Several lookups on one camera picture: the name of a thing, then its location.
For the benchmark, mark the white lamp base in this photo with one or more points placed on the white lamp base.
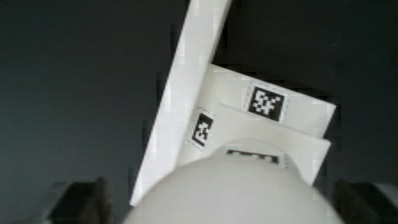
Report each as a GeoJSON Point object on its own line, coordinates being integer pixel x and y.
{"type": "Point", "coordinates": [250, 110]}

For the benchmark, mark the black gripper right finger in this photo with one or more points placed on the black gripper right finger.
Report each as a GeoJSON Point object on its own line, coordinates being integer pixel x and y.
{"type": "Point", "coordinates": [366, 202]}

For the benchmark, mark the white front fence bar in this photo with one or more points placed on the white front fence bar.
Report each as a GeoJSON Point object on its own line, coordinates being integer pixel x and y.
{"type": "Point", "coordinates": [201, 30]}

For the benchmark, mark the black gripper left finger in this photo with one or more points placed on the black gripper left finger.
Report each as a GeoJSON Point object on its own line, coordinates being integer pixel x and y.
{"type": "Point", "coordinates": [76, 204]}

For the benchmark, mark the white lamp bulb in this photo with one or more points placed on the white lamp bulb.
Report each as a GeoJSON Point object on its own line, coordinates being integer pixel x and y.
{"type": "Point", "coordinates": [238, 188]}

